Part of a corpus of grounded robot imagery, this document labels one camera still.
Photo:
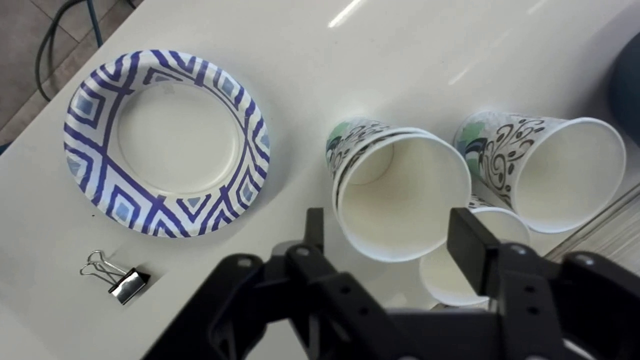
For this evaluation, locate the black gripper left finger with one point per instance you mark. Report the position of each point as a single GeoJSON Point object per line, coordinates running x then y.
{"type": "Point", "coordinates": [267, 313]}

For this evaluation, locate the blue patterned paper plate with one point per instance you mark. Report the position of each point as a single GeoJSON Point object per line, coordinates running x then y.
{"type": "Point", "coordinates": [172, 141]}

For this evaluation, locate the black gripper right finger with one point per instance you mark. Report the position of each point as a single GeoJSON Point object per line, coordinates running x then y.
{"type": "Point", "coordinates": [566, 313]}

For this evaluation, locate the black binder clip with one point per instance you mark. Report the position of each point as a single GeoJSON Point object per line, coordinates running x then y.
{"type": "Point", "coordinates": [130, 285]}

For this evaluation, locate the blue bowl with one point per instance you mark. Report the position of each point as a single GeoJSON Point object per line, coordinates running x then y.
{"type": "Point", "coordinates": [630, 86]}

